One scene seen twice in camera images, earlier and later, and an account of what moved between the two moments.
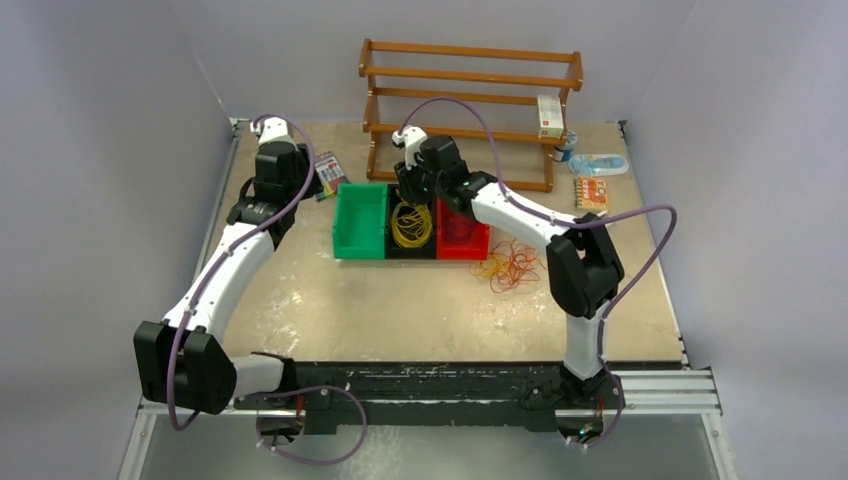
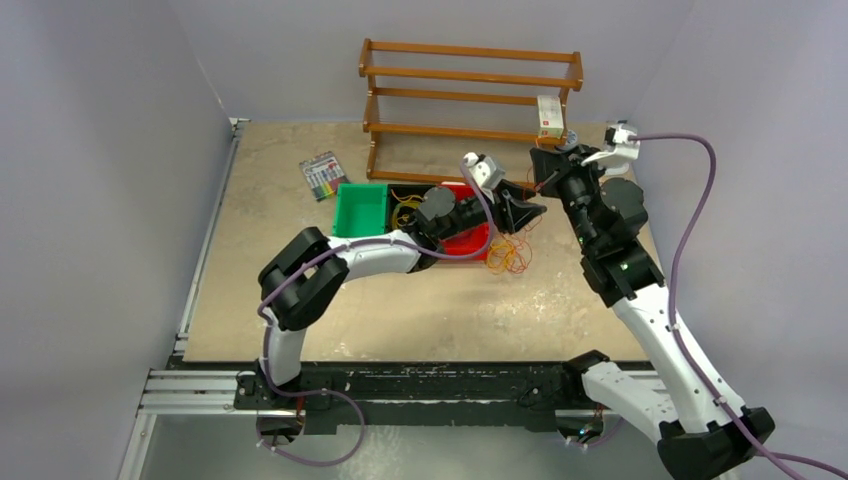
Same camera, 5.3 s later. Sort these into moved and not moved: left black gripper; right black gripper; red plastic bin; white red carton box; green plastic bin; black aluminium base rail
Moved: right black gripper; left black gripper
Not moved: red plastic bin; green plastic bin; white red carton box; black aluminium base rail
